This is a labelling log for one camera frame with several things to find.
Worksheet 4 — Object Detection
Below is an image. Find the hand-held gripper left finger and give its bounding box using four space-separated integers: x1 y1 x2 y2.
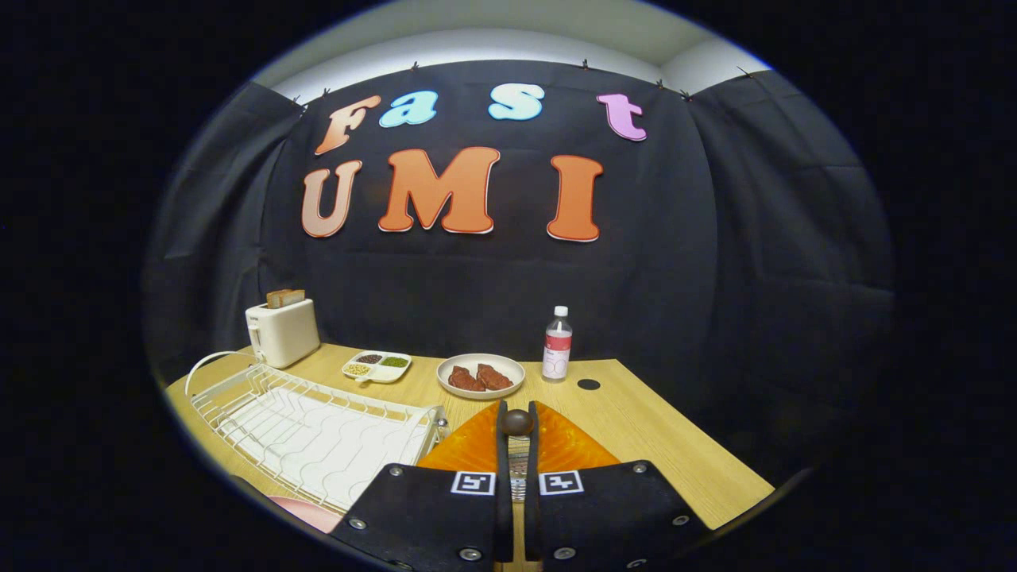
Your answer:
330 400 515 572

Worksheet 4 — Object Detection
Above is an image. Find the clear plastic bottle red label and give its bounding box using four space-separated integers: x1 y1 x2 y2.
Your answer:
542 306 574 383

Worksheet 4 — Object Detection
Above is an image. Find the black backdrop cloth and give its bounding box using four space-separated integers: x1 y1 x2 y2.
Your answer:
143 60 895 485

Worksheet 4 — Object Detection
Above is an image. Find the pink plate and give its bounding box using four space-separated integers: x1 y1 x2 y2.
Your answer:
266 495 342 535

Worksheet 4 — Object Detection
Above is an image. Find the white toaster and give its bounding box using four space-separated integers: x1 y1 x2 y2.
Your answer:
245 298 322 369

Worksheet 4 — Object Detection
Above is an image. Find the white divided snack dish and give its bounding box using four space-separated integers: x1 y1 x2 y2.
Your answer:
342 350 412 385

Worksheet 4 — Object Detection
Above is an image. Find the white wire dish rack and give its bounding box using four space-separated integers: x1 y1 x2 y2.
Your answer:
184 350 450 513

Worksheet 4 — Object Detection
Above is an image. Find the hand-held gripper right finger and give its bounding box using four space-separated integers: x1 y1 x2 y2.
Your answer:
524 400 710 572

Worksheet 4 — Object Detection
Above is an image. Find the white plate with meat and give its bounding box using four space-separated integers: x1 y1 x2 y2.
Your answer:
436 353 526 400

